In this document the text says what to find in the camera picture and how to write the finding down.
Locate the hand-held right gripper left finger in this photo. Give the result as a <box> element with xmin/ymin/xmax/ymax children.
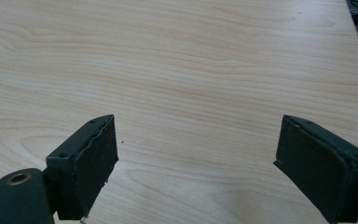
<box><xmin>45</xmin><ymin>114</ymin><xmax>119</xmax><ymax>221</ymax></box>

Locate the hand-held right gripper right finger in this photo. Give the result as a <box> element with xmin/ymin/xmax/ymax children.
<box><xmin>272</xmin><ymin>114</ymin><xmax>358</xmax><ymax>224</ymax></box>

